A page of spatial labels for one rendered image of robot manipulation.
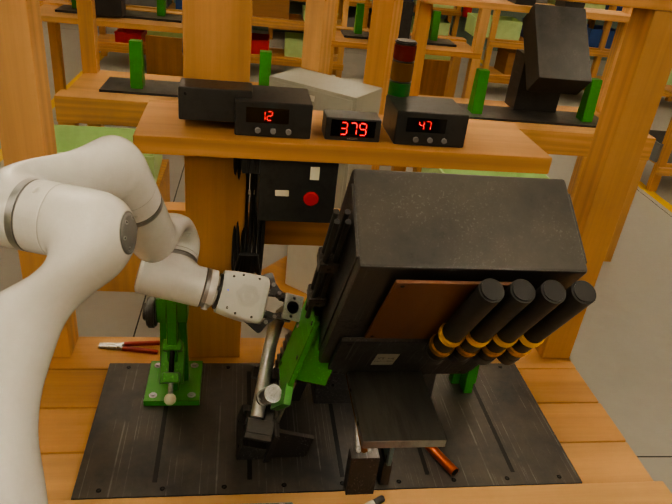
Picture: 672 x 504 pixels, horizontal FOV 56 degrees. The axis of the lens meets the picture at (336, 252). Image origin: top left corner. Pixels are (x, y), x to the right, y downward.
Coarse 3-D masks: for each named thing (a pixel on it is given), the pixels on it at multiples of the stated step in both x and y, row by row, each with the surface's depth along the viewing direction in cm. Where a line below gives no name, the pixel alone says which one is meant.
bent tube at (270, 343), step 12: (288, 300) 134; (300, 300) 135; (276, 312) 141; (288, 312) 133; (300, 312) 134; (276, 324) 143; (276, 336) 144; (264, 348) 144; (264, 360) 142; (264, 372) 141; (264, 384) 140; (252, 408) 139; (264, 408) 139
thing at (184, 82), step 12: (180, 84) 128; (192, 84) 129; (204, 84) 130; (216, 84) 131; (228, 84) 132; (240, 84) 133; (180, 96) 128; (192, 96) 129; (204, 96) 129; (216, 96) 129; (228, 96) 130; (240, 96) 130; (180, 108) 130; (192, 108) 130; (204, 108) 130; (216, 108) 130; (228, 108) 131; (204, 120) 131; (216, 120) 132; (228, 120) 132
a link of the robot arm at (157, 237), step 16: (160, 208) 106; (144, 224) 105; (160, 224) 108; (176, 224) 118; (192, 224) 126; (144, 240) 108; (160, 240) 111; (176, 240) 116; (192, 240) 130; (144, 256) 113; (160, 256) 114
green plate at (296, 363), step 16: (304, 304) 134; (304, 320) 130; (304, 336) 127; (288, 352) 136; (304, 352) 126; (288, 368) 132; (304, 368) 130; (320, 368) 130; (288, 384) 130; (320, 384) 132
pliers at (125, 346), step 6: (126, 342) 171; (132, 342) 171; (138, 342) 171; (144, 342) 172; (150, 342) 172; (156, 342) 172; (108, 348) 169; (114, 348) 169; (120, 348) 169; (126, 348) 169; (132, 348) 169; (138, 348) 169; (144, 348) 169
